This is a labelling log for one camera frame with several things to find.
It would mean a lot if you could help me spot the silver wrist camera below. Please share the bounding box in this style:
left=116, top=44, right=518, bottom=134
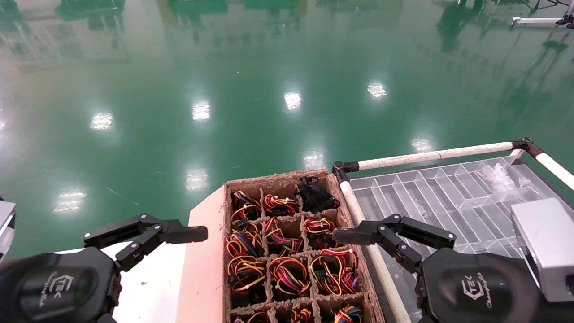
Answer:
left=511, top=197, right=574, bottom=302
left=0, top=201, right=17, bottom=263

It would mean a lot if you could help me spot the brown pulp compartment tray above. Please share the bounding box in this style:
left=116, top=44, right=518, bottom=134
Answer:
left=223, top=169, right=386, bottom=323

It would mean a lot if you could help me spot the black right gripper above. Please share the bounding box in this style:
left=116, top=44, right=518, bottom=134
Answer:
left=332, top=214, right=574, bottom=323

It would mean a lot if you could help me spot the black cable bundle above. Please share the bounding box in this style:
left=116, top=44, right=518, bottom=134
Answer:
left=296, top=176, right=340, bottom=214

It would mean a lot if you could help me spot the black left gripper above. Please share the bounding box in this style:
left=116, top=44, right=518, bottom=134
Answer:
left=0, top=247, right=122, bottom=323

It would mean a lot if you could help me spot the clear plastic organizer tray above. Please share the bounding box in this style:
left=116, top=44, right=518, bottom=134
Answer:
left=349, top=155, right=574, bottom=323

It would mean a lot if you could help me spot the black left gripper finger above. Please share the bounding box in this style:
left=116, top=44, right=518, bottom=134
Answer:
left=82, top=214, right=209, bottom=273

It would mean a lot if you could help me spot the white metal stand base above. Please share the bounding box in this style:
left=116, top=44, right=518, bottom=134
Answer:
left=511, top=16, right=566, bottom=27

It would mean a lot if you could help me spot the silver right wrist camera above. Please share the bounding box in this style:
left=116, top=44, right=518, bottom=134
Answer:
left=511, top=197, right=574, bottom=302

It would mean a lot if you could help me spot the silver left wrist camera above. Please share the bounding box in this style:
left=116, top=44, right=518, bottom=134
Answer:
left=0, top=201, right=17, bottom=263

